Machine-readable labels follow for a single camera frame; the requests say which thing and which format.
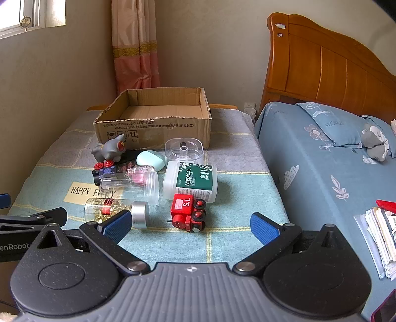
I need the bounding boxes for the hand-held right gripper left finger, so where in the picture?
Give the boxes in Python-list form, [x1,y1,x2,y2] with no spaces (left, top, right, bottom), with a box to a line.
[29,210,151,276]

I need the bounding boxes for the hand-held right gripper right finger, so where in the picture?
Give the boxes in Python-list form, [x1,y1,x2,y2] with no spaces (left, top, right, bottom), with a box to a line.
[233,213,356,276]

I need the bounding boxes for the clear tube with red label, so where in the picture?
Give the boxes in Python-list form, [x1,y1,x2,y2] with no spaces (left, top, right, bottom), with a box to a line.
[84,197,149,230]

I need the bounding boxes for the clear plastic jar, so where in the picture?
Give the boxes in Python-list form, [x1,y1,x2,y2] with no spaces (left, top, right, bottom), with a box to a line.
[99,171,160,205]

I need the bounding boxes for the black toy train red wheels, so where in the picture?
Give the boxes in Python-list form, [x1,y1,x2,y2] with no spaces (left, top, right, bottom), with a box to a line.
[92,160,116,186]

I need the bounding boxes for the red wooden toy train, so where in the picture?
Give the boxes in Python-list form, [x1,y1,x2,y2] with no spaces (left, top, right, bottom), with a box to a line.
[168,194,207,233]

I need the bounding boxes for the grey animal toy figure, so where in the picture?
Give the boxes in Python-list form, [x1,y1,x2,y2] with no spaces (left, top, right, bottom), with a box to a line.
[91,134,127,163]

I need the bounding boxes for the white bottle green label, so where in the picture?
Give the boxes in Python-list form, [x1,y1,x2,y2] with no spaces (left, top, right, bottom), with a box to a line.
[162,161,218,202]

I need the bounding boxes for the clear round plastic container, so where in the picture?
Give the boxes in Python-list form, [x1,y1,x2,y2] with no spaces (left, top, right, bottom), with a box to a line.
[165,138,205,164]

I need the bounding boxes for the cardboard box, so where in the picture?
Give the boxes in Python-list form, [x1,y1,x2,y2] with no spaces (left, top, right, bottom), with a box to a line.
[93,87,212,150]

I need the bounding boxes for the checked grey green blanket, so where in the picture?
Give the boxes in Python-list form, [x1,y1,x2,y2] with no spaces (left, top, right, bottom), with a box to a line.
[6,108,290,264]

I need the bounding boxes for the small clear bottle pink beads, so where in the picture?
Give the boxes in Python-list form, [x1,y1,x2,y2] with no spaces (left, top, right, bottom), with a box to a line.
[118,164,155,178]

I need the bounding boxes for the mint green oval case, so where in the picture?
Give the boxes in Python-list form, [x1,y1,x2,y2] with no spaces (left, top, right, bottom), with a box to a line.
[136,150,165,171]

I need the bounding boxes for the clear plastic sleeve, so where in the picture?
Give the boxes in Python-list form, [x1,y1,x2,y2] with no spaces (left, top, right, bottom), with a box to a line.
[353,214,387,279]

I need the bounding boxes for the stack of papers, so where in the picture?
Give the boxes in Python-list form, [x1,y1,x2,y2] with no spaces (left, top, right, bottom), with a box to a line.
[365,207,396,279]

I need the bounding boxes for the blue floral pillow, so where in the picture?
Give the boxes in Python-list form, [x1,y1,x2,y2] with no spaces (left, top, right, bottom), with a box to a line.
[295,102,392,152]

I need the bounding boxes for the grey plush toy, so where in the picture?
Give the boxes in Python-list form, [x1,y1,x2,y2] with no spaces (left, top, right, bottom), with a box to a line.
[361,123,393,162]

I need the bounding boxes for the pink phone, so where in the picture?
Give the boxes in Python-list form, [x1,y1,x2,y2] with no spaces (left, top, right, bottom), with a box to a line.
[371,289,396,322]

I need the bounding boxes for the pink curtain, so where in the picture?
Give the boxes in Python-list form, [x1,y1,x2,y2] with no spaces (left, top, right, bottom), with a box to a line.
[111,0,161,96]

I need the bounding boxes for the wooden bed headboard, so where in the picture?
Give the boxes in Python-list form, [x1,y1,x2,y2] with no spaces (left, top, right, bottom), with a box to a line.
[260,12,396,121]

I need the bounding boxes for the window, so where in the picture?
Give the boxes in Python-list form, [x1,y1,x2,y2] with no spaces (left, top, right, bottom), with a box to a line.
[0,0,67,39]

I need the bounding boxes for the white wall socket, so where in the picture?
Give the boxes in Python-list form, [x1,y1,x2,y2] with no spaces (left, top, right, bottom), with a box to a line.
[244,102,258,121]

